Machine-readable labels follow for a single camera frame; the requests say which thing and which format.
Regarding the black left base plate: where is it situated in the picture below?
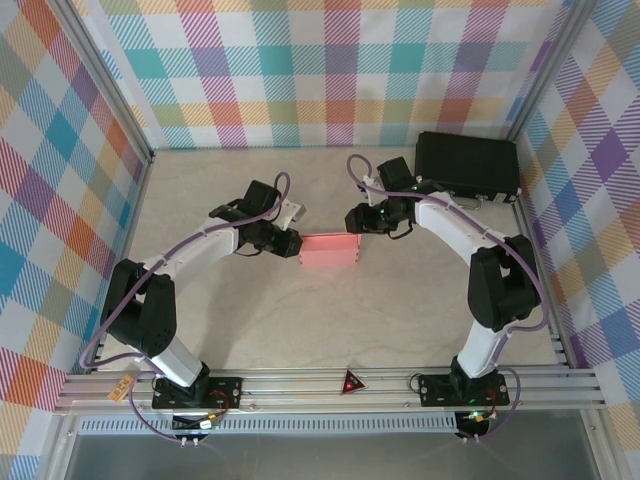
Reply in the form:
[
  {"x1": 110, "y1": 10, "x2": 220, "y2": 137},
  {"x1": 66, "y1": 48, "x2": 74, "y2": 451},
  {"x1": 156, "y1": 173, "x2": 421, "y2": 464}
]
[{"x1": 151, "y1": 375, "x2": 245, "y2": 412}]

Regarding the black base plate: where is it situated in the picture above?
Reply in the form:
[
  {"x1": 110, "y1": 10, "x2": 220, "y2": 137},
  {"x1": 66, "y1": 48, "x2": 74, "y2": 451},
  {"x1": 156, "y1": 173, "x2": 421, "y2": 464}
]
[
  {"x1": 151, "y1": 375, "x2": 245, "y2": 412},
  {"x1": 417, "y1": 372, "x2": 511, "y2": 407}
]

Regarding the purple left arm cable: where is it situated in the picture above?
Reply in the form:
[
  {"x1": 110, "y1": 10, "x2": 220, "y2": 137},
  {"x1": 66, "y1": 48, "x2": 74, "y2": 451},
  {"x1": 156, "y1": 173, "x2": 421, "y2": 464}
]
[{"x1": 79, "y1": 172, "x2": 294, "y2": 447}]

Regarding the aluminium left side rail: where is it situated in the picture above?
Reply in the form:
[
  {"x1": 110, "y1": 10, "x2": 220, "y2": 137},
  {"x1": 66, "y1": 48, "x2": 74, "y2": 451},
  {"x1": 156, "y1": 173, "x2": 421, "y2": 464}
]
[{"x1": 87, "y1": 149, "x2": 156, "y2": 374}]

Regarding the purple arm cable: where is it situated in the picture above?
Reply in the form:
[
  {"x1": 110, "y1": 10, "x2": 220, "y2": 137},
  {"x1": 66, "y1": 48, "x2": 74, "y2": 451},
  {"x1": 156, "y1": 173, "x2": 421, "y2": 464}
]
[
  {"x1": 79, "y1": 172, "x2": 294, "y2": 447},
  {"x1": 347, "y1": 154, "x2": 551, "y2": 446}
]

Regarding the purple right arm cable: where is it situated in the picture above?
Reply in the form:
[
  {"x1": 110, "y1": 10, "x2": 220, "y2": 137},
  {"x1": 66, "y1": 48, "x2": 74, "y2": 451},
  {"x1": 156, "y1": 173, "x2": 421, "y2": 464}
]
[{"x1": 347, "y1": 154, "x2": 551, "y2": 446}]

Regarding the black briefcase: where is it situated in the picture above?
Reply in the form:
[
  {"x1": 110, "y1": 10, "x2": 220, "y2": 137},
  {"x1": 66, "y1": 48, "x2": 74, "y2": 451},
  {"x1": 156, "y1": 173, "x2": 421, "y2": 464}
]
[{"x1": 413, "y1": 130, "x2": 524, "y2": 207}]

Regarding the orange tag label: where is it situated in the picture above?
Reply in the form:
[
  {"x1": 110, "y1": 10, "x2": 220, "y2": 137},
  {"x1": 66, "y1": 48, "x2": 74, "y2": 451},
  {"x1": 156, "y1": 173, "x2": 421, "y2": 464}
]
[{"x1": 108, "y1": 375, "x2": 132, "y2": 402}]

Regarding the red triangle emblem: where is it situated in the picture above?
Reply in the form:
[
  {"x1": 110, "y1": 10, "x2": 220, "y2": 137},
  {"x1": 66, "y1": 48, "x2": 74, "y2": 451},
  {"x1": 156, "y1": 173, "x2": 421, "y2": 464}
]
[{"x1": 339, "y1": 368, "x2": 367, "y2": 397}]

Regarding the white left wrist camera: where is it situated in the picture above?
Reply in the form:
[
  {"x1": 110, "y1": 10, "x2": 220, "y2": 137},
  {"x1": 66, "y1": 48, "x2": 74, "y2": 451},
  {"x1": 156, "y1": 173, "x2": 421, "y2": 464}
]
[{"x1": 280, "y1": 199, "x2": 307, "y2": 224}]

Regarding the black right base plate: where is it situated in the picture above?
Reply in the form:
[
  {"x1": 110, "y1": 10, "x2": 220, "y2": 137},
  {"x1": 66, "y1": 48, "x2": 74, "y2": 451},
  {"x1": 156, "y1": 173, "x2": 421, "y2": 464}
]
[{"x1": 417, "y1": 372, "x2": 511, "y2": 407}]

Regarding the aluminium right frame post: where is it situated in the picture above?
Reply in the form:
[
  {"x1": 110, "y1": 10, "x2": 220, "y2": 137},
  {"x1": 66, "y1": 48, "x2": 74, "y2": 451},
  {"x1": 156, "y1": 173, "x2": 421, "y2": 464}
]
[{"x1": 504, "y1": 0, "x2": 589, "y2": 144}]

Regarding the aluminium frame post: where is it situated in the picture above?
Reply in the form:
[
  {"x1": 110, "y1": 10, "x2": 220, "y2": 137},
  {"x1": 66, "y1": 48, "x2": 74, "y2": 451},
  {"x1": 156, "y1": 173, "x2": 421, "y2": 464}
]
[
  {"x1": 49, "y1": 0, "x2": 157, "y2": 166},
  {"x1": 504, "y1": 0, "x2": 589, "y2": 144}
]

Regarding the right controller board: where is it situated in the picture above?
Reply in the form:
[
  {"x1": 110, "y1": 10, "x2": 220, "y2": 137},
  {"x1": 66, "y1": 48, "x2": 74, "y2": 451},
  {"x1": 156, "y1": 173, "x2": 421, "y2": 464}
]
[{"x1": 457, "y1": 410, "x2": 496, "y2": 437}]

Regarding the slotted grey cable duct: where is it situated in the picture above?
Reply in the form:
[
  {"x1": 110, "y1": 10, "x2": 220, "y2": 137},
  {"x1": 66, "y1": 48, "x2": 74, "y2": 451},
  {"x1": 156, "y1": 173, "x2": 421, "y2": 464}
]
[{"x1": 78, "y1": 412, "x2": 460, "y2": 435}]

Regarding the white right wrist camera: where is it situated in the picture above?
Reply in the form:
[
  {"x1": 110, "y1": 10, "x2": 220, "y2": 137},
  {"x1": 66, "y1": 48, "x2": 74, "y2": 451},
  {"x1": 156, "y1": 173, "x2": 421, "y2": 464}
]
[{"x1": 357, "y1": 175, "x2": 381, "y2": 205}]

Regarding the controller board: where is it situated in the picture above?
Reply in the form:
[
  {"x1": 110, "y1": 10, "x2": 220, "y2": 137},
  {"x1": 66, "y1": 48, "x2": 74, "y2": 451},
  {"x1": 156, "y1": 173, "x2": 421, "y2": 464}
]
[
  {"x1": 457, "y1": 410, "x2": 496, "y2": 437},
  {"x1": 172, "y1": 413, "x2": 221, "y2": 434}
]

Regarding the grey metal sheet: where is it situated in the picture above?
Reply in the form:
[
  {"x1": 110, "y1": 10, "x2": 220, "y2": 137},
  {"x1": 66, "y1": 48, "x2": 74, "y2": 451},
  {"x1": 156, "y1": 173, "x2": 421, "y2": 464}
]
[{"x1": 62, "y1": 432, "x2": 601, "y2": 480}]

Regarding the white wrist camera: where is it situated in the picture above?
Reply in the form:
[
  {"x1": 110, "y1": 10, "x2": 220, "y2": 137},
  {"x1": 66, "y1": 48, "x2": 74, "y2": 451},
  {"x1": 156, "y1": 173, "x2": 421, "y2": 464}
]
[
  {"x1": 357, "y1": 175, "x2": 381, "y2": 205},
  {"x1": 280, "y1": 199, "x2": 307, "y2": 224}
]

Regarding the pink paper box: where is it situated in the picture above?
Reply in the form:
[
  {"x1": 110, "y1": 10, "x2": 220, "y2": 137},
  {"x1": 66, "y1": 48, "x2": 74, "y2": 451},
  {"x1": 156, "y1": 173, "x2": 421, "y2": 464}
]
[{"x1": 298, "y1": 232, "x2": 362, "y2": 266}]

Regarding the aluminium right side rail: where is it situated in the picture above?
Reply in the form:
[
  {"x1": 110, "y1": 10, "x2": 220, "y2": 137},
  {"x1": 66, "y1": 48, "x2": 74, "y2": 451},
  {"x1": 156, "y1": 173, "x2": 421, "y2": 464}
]
[{"x1": 512, "y1": 192, "x2": 574, "y2": 371}]

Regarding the aluminium left frame post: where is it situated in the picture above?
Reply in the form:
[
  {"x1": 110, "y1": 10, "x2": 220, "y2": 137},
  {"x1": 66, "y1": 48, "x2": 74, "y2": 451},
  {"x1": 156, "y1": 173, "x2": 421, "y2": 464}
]
[{"x1": 49, "y1": 0, "x2": 157, "y2": 166}]

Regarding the aluminium frame rail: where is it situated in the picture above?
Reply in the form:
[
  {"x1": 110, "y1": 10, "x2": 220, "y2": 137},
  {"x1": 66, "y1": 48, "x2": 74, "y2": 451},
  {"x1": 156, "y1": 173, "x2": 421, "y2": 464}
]
[{"x1": 53, "y1": 368, "x2": 609, "y2": 414}]

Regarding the left controller board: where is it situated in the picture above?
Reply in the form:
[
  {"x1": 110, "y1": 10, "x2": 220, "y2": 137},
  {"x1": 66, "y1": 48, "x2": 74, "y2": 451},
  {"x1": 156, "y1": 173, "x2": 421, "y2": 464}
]
[{"x1": 172, "y1": 413, "x2": 221, "y2": 434}]

